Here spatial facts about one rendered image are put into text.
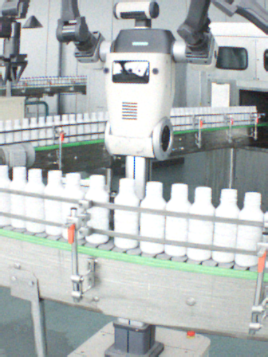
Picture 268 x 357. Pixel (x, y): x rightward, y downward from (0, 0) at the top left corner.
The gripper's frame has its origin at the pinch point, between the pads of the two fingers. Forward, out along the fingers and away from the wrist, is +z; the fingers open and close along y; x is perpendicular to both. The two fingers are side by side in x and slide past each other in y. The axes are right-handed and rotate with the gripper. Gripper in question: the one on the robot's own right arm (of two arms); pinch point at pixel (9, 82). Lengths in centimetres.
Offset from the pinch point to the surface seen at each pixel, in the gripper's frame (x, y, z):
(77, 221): 41, 27, 31
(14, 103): -242, -320, 31
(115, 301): 48, 21, 53
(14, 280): 17, 22, 54
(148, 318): 57, 21, 56
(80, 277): 41, 26, 46
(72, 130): -64, -147, 33
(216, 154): -38, -377, 76
